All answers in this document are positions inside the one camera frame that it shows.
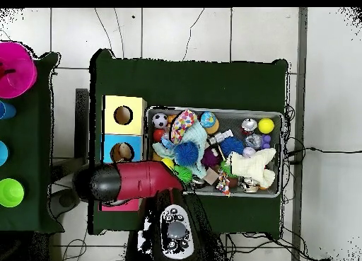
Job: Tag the large multicoloured patterned cloth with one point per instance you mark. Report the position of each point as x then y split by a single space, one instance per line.
182 124

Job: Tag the blue spiky toy with eyes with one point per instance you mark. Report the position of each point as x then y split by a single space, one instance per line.
186 154

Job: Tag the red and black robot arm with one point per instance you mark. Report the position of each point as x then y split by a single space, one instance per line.
141 179

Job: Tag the wooden box with three holes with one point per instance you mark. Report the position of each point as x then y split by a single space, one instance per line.
135 125

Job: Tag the mint green waffle cloth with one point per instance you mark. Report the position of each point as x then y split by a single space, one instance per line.
198 136

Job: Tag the small red ball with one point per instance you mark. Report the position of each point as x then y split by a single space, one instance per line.
158 135

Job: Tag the black and white soccer ball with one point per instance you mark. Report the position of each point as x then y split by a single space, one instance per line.
159 121

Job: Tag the globe print ball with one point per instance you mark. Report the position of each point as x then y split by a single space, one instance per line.
208 119

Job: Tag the green spiky ball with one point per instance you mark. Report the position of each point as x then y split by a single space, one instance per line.
185 173

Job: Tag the blue spiky ball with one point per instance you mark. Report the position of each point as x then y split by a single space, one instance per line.
232 146

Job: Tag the dark green table cloth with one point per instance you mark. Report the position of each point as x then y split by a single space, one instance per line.
198 82

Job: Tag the red soda can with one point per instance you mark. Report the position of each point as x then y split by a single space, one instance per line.
249 125

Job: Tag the cream waffle cloth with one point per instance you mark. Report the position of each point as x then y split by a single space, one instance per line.
251 166

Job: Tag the yellow tennis ball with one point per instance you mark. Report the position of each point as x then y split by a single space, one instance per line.
265 125

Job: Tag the green cloth covered side table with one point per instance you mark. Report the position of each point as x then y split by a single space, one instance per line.
25 130

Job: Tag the blue cup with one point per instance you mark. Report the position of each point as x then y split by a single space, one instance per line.
3 153
8 110

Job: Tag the large pink bowl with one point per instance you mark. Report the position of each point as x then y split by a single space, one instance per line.
17 71

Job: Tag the green cup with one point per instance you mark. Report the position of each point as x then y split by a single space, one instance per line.
11 192

